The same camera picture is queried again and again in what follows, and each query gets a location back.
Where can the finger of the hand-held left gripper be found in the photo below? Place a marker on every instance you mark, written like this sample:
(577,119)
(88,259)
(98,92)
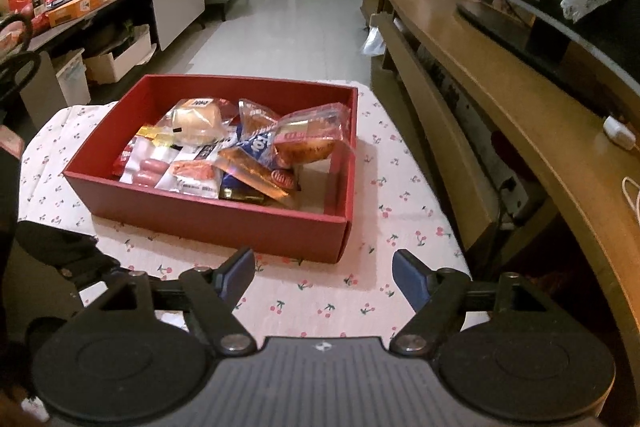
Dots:
(27,64)
(60,247)

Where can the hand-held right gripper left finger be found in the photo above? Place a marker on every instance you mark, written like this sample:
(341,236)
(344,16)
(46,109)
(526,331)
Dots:
(240,269)

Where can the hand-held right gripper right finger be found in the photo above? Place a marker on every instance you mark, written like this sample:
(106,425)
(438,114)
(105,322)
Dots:
(407,274)

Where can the red cardboard box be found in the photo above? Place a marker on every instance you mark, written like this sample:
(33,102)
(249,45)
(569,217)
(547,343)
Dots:
(225,222)

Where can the purple foil snack packet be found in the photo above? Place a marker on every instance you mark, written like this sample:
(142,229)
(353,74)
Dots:
(240,192)

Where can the white snack packet red print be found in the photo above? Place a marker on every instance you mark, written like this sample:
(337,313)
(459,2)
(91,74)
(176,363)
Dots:
(192,172)

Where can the blue snack packet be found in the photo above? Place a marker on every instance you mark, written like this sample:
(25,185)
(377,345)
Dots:
(260,149)

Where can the clear bread packet red label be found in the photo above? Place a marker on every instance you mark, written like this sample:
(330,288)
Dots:
(310,137)

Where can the clear packet with white bun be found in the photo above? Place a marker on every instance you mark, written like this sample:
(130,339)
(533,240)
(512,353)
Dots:
(197,119)

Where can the white waste bin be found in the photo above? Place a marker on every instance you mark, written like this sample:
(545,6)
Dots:
(72,79)

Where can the cherry print tablecloth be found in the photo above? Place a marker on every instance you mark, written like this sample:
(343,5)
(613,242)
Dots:
(310,297)

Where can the orange snack box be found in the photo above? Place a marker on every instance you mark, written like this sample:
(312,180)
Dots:
(77,7)

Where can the white storage box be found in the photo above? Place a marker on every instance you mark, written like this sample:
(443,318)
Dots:
(117,57)

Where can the orange clear snack packet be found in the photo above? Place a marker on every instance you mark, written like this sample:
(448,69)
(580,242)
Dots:
(260,177)

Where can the sausage snack packet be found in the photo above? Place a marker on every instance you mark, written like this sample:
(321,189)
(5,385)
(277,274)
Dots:
(145,172)

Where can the red and yellow snack packet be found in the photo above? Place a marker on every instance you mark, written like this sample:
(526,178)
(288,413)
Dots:
(132,147)

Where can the white power strip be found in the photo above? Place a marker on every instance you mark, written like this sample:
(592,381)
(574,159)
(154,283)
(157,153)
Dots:
(510,192)

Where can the wooden tv stand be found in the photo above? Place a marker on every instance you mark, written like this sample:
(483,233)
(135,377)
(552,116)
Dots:
(525,117)

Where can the crumpled clear plastic bag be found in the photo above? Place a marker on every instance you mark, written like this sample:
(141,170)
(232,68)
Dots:
(374,43)

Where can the white power adapter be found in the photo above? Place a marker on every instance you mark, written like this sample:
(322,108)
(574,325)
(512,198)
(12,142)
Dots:
(619,133)

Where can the black television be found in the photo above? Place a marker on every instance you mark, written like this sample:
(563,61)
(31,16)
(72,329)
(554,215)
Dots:
(525,32)

